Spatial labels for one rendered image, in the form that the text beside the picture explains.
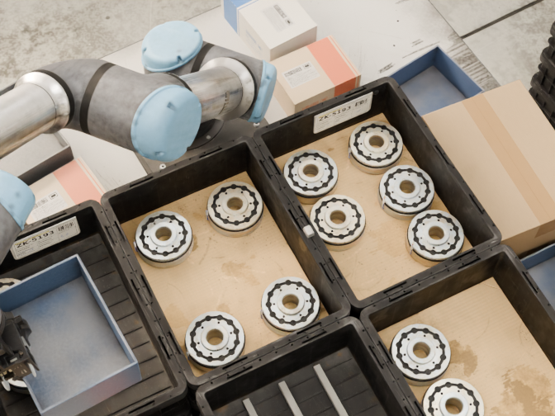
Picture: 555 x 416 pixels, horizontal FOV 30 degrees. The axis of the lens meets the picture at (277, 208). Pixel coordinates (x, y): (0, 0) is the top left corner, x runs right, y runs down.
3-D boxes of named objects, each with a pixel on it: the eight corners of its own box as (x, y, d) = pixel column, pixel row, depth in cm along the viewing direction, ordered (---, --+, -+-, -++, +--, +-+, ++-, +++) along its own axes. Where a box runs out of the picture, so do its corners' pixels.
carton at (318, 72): (293, 125, 218) (294, 104, 211) (266, 84, 223) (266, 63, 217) (358, 95, 222) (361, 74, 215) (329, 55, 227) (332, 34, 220)
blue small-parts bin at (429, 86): (407, 157, 214) (411, 138, 208) (362, 108, 220) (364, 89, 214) (479, 110, 220) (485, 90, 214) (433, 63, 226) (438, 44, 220)
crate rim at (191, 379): (98, 202, 185) (96, 196, 183) (249, 139, 192) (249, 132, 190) (192, 394, 167) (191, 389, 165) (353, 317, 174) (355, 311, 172)
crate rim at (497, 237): (249, 139, 192) (249, 132, 190) (389, 80, 199) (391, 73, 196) (353, 317, 174) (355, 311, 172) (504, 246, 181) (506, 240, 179)
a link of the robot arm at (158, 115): (220, 39, 202) (89, 64, 151) (291, 63, 199) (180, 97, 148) (205, 97, 206) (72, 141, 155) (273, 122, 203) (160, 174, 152)
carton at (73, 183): (47, 259, 202) (40, 242, 195) (16, 215, 207) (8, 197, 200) (117, 217, 207) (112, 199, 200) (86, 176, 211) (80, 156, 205)
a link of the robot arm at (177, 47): (163, 53, 209) (156, 5, 198) (222, 73, 206) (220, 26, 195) (134, 95, 203) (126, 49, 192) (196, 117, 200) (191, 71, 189)
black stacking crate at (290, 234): (106, 228, 193) (98, 197, 183) (249, 167, 200) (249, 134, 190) (196, 412, 176) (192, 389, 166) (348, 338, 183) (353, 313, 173)
